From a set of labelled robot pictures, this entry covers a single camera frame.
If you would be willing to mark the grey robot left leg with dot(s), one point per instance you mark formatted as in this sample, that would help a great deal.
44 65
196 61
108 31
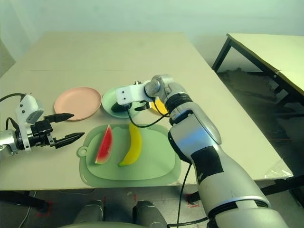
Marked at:
91 211

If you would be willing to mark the grey robot torso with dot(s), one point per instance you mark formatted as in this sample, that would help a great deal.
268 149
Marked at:
95 225

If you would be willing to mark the dark green avocado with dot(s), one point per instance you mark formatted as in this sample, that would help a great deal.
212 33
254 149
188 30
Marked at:
117 108

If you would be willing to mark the grey robot right leg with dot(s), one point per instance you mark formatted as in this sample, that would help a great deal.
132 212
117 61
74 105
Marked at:
148 213

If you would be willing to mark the pink plate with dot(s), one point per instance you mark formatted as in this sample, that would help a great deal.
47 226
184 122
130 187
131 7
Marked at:
77 103

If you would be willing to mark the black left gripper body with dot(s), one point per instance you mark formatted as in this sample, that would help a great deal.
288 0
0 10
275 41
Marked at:
41 133

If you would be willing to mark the yellow plate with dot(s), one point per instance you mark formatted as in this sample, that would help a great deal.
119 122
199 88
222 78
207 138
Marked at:
160 108

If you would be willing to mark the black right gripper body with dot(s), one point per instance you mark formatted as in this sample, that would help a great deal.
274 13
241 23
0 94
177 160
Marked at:
146 105

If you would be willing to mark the grey robot leg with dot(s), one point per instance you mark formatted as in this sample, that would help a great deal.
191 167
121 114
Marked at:
148 213
91 211

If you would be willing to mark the red watermelon slice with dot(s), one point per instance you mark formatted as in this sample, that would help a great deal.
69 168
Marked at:
105 147

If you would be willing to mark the yellow banana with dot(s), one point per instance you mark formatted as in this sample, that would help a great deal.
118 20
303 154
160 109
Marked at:
135 145

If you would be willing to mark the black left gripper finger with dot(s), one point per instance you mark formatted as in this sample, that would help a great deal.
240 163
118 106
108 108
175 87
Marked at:
59 117
70 139

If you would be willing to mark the beige side table black frame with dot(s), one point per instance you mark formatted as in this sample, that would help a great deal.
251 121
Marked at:
273 50

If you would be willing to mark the mint green plate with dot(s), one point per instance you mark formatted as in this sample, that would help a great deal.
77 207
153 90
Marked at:
109 99

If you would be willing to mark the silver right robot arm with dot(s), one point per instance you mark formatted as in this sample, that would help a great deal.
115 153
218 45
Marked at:
204 142

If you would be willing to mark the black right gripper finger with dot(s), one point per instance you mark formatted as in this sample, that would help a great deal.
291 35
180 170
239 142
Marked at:
143 110

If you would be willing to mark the green cutting board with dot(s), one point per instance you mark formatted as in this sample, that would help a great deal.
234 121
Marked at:
147 164

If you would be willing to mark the black table leg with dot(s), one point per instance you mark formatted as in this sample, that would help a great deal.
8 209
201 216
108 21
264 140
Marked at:
280 185
196 197
21 198

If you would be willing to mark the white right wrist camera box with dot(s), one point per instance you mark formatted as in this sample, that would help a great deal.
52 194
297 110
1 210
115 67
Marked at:
130 93

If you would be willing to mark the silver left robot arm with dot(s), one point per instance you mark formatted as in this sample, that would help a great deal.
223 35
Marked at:
6 140

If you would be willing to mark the clear plastic film scrap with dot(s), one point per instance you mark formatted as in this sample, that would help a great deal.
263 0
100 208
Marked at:
278 171

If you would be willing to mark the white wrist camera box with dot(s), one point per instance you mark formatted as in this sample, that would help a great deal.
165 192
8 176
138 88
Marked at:
27 107
130 93

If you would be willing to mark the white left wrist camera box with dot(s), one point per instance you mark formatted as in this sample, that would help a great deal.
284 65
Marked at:
27 107

